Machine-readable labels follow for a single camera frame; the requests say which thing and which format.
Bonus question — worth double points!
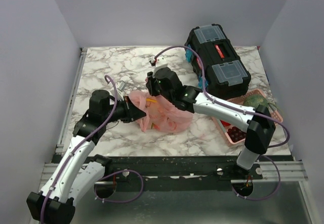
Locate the black mounting rail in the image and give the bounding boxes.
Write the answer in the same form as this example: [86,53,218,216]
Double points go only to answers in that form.
[86,155,262,197]

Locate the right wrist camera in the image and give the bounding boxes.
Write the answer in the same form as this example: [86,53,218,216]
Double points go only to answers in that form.
[149,57,168,69]

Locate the dark red fake grapes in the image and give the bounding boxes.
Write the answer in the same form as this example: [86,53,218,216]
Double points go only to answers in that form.
[227,126,246,143]

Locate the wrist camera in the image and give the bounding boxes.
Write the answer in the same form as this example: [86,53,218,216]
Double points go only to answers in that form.
[149,57,168,69]
[110,81,126,101]

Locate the green fake melon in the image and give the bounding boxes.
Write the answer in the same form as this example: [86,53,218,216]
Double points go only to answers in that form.
[243,94,268,108]

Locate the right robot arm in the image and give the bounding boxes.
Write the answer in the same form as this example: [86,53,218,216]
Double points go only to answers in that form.
[146,67,275,179]

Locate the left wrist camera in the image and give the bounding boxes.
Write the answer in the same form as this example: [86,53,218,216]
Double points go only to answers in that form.
[110,81,126,101]

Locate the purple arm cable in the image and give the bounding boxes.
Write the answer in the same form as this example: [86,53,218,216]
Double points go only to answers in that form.
[40,75,118,222]
[154,46,290,147]

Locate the pink plastic bag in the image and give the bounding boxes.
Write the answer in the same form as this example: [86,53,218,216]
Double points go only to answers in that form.
[129,90,193,133]

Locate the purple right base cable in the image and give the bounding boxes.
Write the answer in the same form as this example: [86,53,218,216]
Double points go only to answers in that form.
[231,155,280,201]

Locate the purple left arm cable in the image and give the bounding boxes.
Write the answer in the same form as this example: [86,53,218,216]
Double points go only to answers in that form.
[40,75,118,222]

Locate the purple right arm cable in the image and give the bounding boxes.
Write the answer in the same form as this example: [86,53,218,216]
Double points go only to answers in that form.
[154,46,290,147]

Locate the black plastic toolbox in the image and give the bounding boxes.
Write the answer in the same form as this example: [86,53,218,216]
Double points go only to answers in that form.
[185,24,251,100]

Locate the yellow fake fruit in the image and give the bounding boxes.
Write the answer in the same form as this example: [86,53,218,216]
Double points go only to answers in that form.
[146,98,157,103]

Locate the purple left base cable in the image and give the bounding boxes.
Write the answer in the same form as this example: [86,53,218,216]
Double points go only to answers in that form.
[93,169,145,204]

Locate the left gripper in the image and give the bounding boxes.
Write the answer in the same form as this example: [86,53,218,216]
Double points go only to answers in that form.
[103,96,147,124]

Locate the pink plastic basket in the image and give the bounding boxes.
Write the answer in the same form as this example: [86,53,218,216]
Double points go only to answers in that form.
[212,89,283,146]

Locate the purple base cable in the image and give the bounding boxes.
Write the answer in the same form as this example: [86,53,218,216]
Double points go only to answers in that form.
[231,155,280,201]
[93,169,145,204]

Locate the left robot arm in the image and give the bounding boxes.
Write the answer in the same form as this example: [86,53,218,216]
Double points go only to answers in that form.
[26,90,146,223]

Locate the red fake apple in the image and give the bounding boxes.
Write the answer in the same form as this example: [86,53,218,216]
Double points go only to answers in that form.
[220,120,231,127]

